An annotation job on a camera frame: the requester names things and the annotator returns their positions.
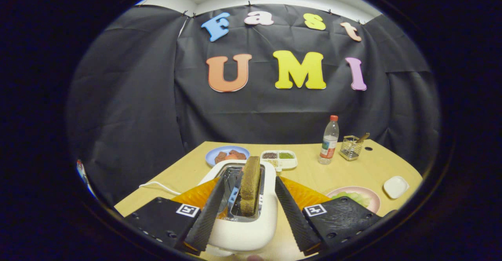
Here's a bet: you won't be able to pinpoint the white toaster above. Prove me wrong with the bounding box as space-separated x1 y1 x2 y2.
198 159 279 252

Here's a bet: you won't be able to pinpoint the green lettuce leaf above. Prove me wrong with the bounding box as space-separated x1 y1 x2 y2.
331 191 371 209

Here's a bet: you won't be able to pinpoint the black backdrop cloth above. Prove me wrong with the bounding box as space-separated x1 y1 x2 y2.
67 4 442 210

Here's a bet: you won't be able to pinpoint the toasted brown bread slice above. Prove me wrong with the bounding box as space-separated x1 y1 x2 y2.
239 156 262 217

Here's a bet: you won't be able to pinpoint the pink plate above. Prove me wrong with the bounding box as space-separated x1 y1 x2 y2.
326 186 381 214

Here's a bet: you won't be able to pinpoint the clear plastic water bottle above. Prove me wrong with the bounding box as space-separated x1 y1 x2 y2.
318 115 340 165

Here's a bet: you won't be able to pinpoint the red meat pieces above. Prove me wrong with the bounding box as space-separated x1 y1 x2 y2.
214 150 247 164

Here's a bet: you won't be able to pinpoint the blue plate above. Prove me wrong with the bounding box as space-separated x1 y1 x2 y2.
205 146 251 167

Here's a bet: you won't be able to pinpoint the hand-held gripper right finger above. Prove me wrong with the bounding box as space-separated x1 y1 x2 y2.
275 176 382 253

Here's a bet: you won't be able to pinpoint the small white plate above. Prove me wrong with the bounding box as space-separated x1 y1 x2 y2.
383 175 410 199

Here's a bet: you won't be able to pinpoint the metal wire utensil holder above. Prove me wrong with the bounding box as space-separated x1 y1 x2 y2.
339 135 365 161

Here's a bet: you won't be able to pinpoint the white toaster cable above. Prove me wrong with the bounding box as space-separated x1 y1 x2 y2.
139 181 181 196

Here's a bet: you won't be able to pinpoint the white divided condiment tray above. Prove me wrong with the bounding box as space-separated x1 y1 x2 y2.
260 150 298 172

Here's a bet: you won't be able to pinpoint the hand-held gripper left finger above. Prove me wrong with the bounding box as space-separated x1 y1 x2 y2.
125 176 226 254

